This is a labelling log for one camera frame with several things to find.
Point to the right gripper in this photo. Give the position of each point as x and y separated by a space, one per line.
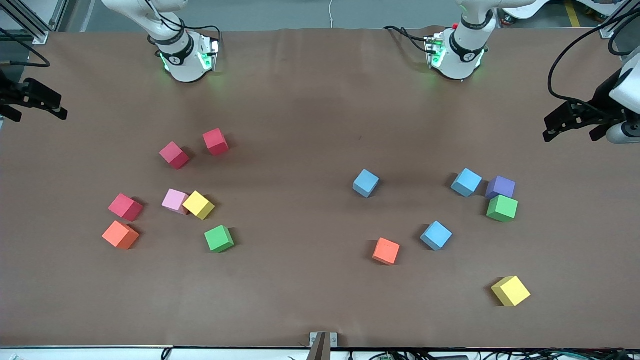
11 93

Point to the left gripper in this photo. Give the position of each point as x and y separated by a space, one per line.
603 95

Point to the purple foam cube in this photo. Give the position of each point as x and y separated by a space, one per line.
500 187

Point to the green foam cube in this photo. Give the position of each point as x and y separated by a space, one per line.
218 238
502 208

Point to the blue foam cube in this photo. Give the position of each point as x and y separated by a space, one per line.
365 182
436 235
466 181

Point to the red foam cube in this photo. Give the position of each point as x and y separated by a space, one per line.
173 155
125 207
215 142

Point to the yellow foam cube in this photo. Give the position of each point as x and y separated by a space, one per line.
510 291
198 204

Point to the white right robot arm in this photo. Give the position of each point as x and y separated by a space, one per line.
185 62

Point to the left arm base connector panel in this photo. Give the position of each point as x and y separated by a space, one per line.
436 50

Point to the right arm base connector panel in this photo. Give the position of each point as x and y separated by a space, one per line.
209 55

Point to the orange foam cube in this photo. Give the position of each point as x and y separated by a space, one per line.
386 251
120 234

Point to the pink foam cube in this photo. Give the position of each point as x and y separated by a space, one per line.
173 200

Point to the brown table cover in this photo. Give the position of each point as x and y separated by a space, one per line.
300 300

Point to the aluminium frame profile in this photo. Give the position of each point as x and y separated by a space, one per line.
39 36
607 31

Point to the grey metal bracket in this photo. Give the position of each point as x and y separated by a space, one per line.
322 345

